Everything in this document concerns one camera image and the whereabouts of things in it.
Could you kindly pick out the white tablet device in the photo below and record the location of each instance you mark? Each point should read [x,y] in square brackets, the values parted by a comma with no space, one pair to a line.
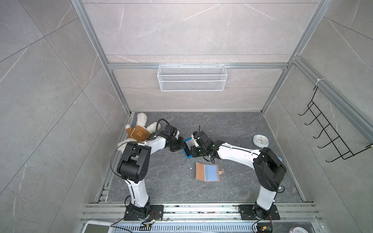
[94,226]

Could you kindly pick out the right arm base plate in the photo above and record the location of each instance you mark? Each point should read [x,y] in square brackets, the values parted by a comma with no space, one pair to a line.
[255,212]

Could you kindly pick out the tan leather card holder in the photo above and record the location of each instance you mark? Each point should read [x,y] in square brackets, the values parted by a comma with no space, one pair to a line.
[208,173]

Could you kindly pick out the blue card box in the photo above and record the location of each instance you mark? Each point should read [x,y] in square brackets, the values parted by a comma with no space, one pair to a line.
[188,152]

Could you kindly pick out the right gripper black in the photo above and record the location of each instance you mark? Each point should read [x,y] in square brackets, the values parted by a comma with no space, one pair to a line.
[194,153]

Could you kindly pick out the stack of credit cards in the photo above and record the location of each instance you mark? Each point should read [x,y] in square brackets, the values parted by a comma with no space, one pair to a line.
[189,143]

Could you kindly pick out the white round clock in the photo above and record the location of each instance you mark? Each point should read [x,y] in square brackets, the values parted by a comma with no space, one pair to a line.
[260,141]

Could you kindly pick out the pink white round object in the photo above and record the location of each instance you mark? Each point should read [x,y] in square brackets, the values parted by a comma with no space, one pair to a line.
[298,230]

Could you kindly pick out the white wire mesh basket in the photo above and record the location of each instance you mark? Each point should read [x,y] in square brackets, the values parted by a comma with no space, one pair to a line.
[192,77]

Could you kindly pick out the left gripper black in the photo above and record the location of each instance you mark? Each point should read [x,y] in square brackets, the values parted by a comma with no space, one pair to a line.
[181,144]

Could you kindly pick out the white teddy bear brown shirt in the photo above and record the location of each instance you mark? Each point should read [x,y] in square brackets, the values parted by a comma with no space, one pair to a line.
[140,132]

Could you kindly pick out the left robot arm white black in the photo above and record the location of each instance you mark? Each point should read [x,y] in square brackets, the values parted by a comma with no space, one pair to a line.
[135,152]

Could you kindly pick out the black wire hook rack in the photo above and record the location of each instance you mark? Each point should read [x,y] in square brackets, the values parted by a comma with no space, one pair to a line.
[332,136]

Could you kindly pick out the aluminium rail front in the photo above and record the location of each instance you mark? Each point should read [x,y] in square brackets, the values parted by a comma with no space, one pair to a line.
[206,218]

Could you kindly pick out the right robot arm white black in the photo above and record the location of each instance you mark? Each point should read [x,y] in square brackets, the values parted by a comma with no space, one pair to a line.
[269,169]

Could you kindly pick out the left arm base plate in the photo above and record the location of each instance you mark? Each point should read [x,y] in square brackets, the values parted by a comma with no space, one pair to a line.
[147,213]

